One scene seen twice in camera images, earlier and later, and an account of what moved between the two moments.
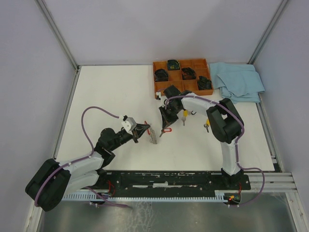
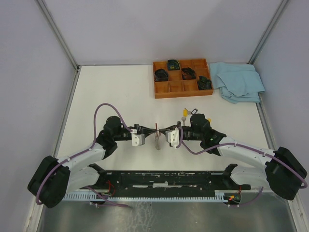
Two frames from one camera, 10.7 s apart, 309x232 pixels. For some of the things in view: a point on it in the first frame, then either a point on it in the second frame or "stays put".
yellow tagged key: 185,114 stays put
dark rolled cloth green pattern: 203,83 stays put
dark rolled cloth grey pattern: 161,75 stays put
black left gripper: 140,128 to 143,130
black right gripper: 167,120 to 163,131
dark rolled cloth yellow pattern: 173,65 stays put
